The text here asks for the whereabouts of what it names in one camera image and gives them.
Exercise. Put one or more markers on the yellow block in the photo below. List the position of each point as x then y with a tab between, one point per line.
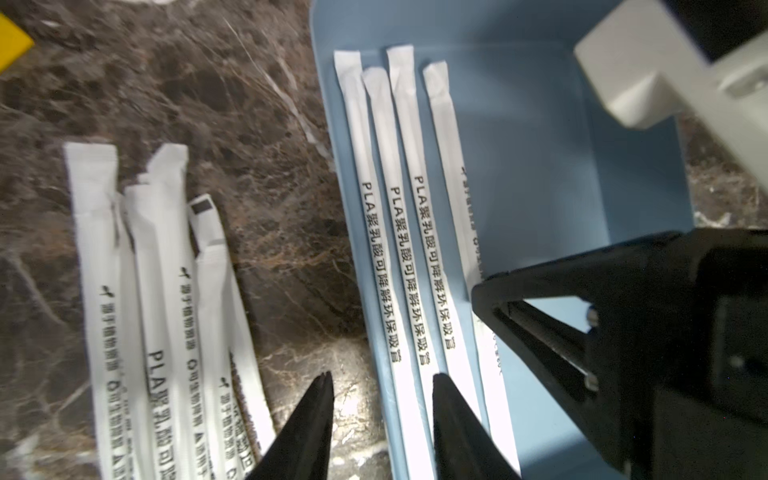
14	42

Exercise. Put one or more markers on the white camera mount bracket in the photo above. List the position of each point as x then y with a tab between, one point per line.
646	60

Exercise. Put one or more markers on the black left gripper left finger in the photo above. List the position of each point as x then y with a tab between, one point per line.
301	451

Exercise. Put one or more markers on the blue plastic storage box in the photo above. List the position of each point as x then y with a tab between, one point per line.
550	172

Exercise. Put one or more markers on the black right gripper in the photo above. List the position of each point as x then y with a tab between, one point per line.
656	348

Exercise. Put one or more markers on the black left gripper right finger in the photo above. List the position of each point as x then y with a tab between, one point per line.
462	448

